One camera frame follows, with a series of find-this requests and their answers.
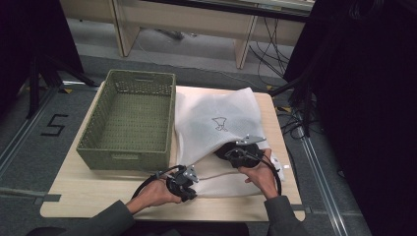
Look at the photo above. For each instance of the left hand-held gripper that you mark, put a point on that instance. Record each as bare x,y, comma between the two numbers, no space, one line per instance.
180,185

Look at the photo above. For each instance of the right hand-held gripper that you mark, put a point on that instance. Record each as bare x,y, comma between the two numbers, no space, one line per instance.
244,155

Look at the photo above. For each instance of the white mesh laundry bag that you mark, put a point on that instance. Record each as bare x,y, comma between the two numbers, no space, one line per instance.
209,108

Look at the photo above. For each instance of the person's left hand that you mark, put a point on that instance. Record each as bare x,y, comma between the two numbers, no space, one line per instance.
157,193

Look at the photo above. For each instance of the person's right hand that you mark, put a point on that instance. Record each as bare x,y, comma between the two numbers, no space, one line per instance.
262,177

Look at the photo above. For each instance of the green woven basket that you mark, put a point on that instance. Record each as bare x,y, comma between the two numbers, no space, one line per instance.
131,121

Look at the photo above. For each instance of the black curtain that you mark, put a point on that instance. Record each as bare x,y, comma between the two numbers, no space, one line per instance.
29,39
367,108

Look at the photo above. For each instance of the black tape floor marking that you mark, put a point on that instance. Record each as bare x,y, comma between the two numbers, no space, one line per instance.
55,124

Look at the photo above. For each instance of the light wooden desk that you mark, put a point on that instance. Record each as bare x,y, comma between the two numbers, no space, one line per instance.
183,19

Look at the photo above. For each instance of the black metal stand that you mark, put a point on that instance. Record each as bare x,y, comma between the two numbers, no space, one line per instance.
49,75

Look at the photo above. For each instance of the metal floor rail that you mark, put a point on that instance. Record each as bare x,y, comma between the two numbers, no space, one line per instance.
323,183
23,131

